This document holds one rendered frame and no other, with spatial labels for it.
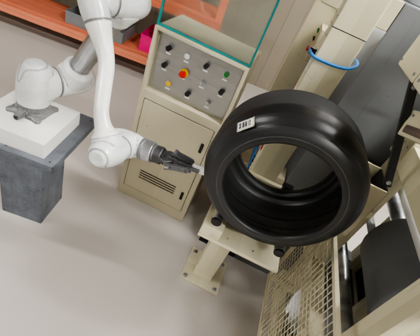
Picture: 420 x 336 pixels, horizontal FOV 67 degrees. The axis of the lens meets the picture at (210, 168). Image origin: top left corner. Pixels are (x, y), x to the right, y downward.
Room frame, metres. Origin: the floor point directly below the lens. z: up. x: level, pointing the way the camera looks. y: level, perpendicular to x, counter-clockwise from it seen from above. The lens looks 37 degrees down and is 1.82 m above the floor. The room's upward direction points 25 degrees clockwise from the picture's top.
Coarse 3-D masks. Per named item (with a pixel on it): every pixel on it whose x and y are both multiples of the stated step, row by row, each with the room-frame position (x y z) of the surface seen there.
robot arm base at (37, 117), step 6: (6, 108) 1.17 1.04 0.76; (12, 108) 1.18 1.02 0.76; (18, 108) 1.18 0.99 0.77; (24, 108) 1.18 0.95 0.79; (48, 108) 1.27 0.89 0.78; (54, 108) 1.32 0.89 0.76; (18, 114) 1.14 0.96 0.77; (24, 114) 1.17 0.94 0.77; (30, 114) 1.19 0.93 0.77; (36, 114) 1.20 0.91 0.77; (42, 114) 1.23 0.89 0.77; (48, 114) 1.26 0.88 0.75; (30, 120) 1.17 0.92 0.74; (36, 120) 1.18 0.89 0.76; (42, 120) 1.21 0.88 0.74
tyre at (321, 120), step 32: (256, 96) 1.11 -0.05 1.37; (288, 96) 1.05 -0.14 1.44; (320, 96) 1.11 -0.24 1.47; (224, 128) 0.95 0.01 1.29; (256, 128) 0.89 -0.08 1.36; (288, 128) 0.89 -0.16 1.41; (320, 128) 0.90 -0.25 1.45; (352, 128) 1.01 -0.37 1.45; (224, 160) 0.89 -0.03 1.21; (352, 160) 0.89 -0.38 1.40; (224, 192) 0.90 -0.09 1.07; (256, 192) 1.15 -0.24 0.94; (288, 192) 1.16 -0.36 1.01; (320, 192) 1.14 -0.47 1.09; (352, 192) 0.87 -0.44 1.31; (256, 224) 0.99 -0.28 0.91; (288, 224) 1.03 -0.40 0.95; (320, 224) 0.99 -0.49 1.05
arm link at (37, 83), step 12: (24, 60) 1.25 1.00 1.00; (36, 60) 1.28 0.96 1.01; (24, 72) 1.20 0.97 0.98; (36, 72) 1.22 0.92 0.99; (48, 72) 1.27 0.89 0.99; (24, 84) 1.18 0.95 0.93; (36, 84) 1.20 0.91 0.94; (48, 84) 1.25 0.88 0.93; (60, 84) 1.31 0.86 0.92; (24, 96) 1.18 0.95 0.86; (36, 96) 1.20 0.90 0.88; (48, 96) 1.25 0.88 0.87; (36, 108) 1.21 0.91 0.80
